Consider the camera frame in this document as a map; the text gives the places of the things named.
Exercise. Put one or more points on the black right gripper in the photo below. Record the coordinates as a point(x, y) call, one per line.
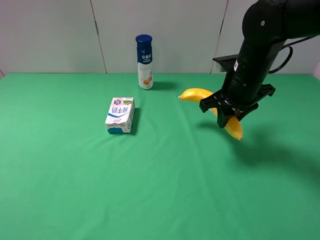
point(242, 83)

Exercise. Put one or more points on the yellow banana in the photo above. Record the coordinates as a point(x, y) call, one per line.
point(233, 126)

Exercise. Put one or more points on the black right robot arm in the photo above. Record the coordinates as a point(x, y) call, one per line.
point(266, 26)

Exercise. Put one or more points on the green tablecloth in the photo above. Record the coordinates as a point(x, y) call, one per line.
point(175, 176)

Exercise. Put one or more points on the white blue milk carton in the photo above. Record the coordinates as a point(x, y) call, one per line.
point(120, 115)

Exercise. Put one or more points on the blue white yogurt bottle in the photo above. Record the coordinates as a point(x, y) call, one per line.
point(144, 61)

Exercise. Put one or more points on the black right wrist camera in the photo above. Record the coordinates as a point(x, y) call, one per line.
point(225, 63)

